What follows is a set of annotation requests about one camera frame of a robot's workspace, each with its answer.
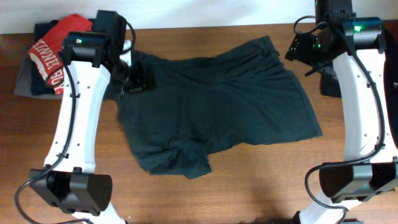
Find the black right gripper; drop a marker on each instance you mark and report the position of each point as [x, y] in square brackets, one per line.
[299, 48]

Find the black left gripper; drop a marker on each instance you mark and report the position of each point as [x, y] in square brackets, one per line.
[140, 83]

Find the dark green Nike t-shirt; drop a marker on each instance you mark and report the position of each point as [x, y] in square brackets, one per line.
[206, 105]

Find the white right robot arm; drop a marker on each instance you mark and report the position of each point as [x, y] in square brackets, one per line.
[352, 49]

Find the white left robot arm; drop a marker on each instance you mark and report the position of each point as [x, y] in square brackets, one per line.
[92, 62]

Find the black t-shirt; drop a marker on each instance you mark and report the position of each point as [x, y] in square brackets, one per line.
[329, 86]

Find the red folded t-shirt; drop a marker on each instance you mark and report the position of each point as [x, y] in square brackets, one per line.
[49, 53]

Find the navy folded garment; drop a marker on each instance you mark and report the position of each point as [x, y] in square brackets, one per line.
[40, 56]

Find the grey folded garment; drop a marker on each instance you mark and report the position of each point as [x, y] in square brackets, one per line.
[24, 78]

